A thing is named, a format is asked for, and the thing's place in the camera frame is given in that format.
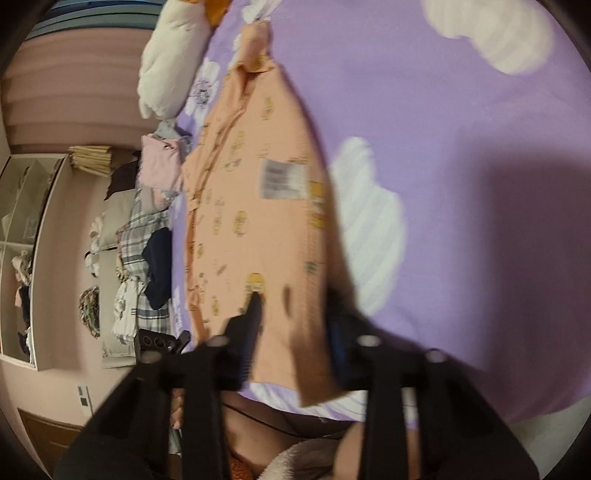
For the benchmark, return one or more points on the orange duck print garment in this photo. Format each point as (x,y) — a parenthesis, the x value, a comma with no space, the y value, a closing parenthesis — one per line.
(258,220)

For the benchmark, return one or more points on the white plush duck toy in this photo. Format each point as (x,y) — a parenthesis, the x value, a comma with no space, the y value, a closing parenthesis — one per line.
(173,54)

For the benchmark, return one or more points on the folded pink garment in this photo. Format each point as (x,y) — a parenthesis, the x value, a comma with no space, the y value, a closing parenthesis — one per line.
(160,164)

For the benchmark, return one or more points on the purple floral bed sheet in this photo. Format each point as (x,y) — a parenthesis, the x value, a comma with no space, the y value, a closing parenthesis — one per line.
(456,140)

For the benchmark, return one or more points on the dark navy garment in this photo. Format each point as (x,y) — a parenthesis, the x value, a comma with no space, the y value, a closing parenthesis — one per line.
(158,256)

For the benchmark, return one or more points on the peach window curtain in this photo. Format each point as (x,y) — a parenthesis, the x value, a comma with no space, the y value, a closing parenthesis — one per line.
(75,87)

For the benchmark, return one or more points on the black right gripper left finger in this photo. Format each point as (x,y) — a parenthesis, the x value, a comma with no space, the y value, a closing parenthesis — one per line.
(242,333)

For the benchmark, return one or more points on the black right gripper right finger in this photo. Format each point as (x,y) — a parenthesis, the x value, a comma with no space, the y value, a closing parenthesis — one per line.
(344,325)

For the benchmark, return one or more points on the white open shelf cabinet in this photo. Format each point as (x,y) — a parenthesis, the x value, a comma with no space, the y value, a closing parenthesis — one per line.
(32,189)

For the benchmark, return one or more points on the plaid grey blanket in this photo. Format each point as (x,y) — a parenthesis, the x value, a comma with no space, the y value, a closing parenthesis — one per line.
(131,309)

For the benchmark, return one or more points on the grey folded garment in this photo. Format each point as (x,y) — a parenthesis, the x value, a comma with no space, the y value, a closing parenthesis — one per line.
(166,130)

